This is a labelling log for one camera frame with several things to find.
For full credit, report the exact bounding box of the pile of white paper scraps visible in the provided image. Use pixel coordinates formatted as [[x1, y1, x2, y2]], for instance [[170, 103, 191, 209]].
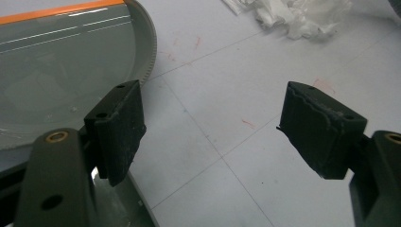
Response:
[[221, 0, 354, 41]]

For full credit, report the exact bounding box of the grey dustpan with orange edge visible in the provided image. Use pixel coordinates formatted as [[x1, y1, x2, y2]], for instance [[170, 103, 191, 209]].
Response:
[[0, 0, 158, 227]]

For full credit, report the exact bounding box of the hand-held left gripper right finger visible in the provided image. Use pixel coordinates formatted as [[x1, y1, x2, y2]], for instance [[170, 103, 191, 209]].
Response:
[[276, 80, 368, 181]]

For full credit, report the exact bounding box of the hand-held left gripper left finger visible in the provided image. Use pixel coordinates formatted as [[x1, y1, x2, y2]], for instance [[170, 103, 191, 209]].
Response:
[[83, 79, 148, 187]]

